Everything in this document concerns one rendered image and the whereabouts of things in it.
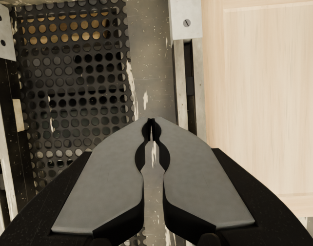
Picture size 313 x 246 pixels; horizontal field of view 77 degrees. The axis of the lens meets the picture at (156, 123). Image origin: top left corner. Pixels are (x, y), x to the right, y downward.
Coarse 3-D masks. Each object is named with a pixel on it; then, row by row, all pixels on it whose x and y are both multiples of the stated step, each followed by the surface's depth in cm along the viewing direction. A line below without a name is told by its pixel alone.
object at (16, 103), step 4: (16, 100) 48; (16, 104) 48; (20, 104) 50; (16, 108) 48; (20, 108) 49; (16, 112) 48; (20, 112) 49; (16, 116) 48; (20, 116) 49; (16, 120) 48; (20, 120) 49; (20, 124) 49; (20, 128) 49
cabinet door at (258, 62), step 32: (224, 0) 44; (256, 0) 44; (288, 0) 44; (224, 32) 45; (256, 32) 45; (288, 32) 45; (224, 64) 46; (256, 64) 46; (288, 64) 46; (224, 96) 46; (256, 96) 47; (288, 96) 46; (224, 128) 47; (256, 128) 47; (288, 128) 47; (256, 160) 48; (288, 160) 48; (288, 192) 49
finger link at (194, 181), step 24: (168, 144) 10; (192, 144) 10; (168, 168) 8; (192, 168) 8; (216, 168) 8; (168, 192) 7; (192, 192) 7; (216, 192) 7; (168, 216) 7; (192, 216) 6; (216, 216) 6; (240, 216) 6; (192, 240) 7
